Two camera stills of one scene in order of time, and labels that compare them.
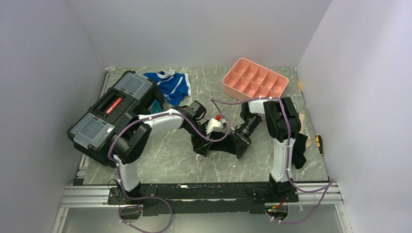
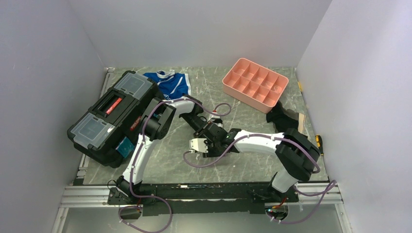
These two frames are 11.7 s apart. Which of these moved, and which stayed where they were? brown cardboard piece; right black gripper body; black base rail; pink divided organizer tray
Moved: right black gripper body
Stayed: black base rail; brown cardboard piece; pink divided organizer tray
